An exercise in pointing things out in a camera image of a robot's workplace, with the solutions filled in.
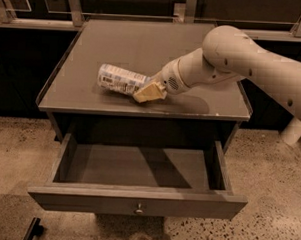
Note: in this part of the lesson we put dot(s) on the blue labelled plastic bottle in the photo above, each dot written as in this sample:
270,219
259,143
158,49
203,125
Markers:
120,80

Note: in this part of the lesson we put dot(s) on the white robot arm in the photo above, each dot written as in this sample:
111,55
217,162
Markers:
227,52

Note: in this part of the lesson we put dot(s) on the round metal drawer knob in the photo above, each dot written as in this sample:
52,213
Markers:
139,211

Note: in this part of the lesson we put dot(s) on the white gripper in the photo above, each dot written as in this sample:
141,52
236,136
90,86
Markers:
168,77

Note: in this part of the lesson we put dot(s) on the metal railing frame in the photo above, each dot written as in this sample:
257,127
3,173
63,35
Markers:
261,19

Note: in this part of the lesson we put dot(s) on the grey cabinet with glass top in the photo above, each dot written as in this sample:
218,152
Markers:
193,120

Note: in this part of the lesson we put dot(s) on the open grey top drawer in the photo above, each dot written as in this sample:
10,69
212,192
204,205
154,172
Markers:
113,179

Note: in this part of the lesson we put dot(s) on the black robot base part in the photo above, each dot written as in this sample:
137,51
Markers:
35,229

